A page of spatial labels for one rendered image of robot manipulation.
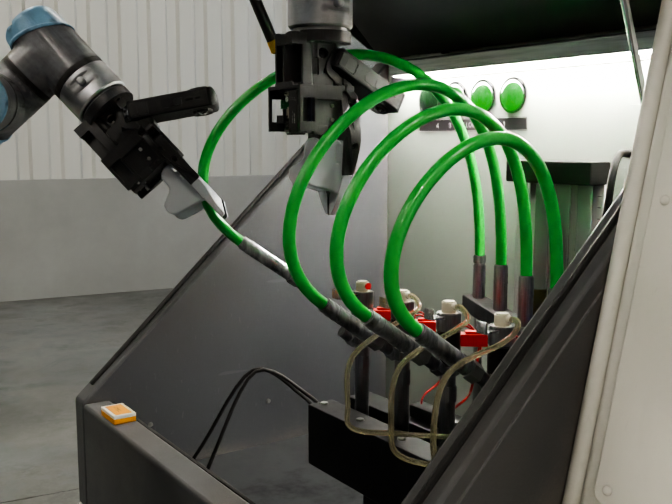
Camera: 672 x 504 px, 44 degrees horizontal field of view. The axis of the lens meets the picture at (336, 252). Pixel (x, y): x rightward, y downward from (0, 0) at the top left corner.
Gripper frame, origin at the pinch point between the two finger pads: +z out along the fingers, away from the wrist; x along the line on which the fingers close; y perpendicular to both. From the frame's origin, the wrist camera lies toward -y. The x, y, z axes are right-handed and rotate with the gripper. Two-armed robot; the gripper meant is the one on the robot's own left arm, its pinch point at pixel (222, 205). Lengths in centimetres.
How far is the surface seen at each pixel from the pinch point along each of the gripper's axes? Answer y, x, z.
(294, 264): -1.5, 17.4, 13.7
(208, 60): -73, -625, -240
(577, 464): -7, 29, 45
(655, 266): -24, 33, 37
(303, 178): -8.3, 18.7, 7.9
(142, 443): 27.0, 1.8, 15.2
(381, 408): 3.0, -2.2, 32.6
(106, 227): 92, -612, -188
